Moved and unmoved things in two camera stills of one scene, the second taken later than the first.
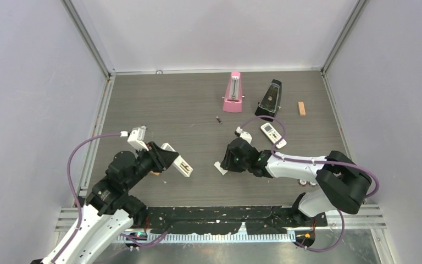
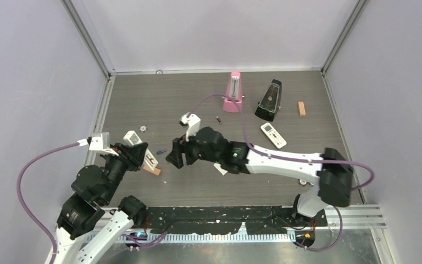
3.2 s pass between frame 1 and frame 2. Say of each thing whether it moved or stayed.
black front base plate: stayed
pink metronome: stayed
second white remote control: stayed
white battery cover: stayed
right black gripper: moved
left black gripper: moved
